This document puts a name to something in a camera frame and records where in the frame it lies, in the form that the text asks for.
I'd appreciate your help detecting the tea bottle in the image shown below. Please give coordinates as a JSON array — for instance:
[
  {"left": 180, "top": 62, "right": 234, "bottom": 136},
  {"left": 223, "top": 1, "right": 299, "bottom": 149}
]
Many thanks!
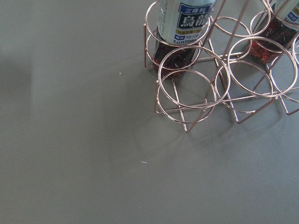
[
  {"left": 153, "top": 0, "right": 216, "bottom": 71},
  {"left": 249, "top": 0, "right": 299, "bottom": 64}
]

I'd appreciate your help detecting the copper wire bottle rack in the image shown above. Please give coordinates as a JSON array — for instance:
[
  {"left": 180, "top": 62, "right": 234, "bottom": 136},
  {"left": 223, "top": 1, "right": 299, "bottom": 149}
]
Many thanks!
[{"left": 143, "top": 0, "right": 299, "bottom": 133}]

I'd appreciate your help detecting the tea bottle back right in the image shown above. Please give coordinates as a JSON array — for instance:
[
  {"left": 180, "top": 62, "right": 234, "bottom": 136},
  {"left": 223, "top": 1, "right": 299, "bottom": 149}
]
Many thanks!
[{"left": 249, "top": 0, "right": 299, "bottom": 64}]

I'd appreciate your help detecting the tea bottle back left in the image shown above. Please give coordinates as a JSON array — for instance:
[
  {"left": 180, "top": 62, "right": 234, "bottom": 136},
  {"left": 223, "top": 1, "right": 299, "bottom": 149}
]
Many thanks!
[{"left": 153, "top": 0, "right": 216, "bottom": 71}]

